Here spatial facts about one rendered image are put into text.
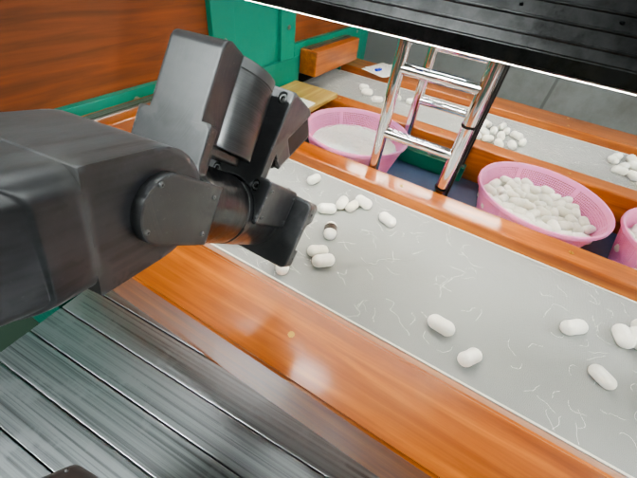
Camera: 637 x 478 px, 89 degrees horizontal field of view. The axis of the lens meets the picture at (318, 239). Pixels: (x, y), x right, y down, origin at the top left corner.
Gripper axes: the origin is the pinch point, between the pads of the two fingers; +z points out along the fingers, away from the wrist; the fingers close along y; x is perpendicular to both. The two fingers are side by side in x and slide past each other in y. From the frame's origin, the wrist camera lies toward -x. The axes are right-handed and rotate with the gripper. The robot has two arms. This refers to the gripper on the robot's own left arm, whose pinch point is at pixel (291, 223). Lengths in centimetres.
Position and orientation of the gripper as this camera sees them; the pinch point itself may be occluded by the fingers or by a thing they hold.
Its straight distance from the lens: 39.8
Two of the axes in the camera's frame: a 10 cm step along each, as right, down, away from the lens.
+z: 3.2, 0.4, 9.5
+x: -4.1, 9.1, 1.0
